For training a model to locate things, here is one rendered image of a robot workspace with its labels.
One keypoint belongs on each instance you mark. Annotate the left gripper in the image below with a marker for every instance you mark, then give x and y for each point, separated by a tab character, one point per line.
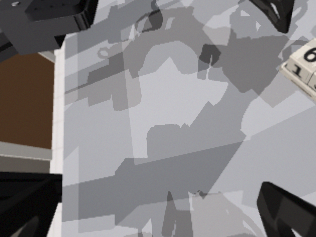
284	9

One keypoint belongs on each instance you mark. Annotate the beige number cube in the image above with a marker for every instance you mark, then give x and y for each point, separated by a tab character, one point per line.
302	63
312	81

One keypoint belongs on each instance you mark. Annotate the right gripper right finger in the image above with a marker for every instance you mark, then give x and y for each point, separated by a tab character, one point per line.
281	210

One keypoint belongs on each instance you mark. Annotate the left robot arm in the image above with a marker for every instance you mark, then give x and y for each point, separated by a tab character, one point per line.
48	9

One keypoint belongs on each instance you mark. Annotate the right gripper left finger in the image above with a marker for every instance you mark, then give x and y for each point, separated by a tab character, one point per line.
33	209

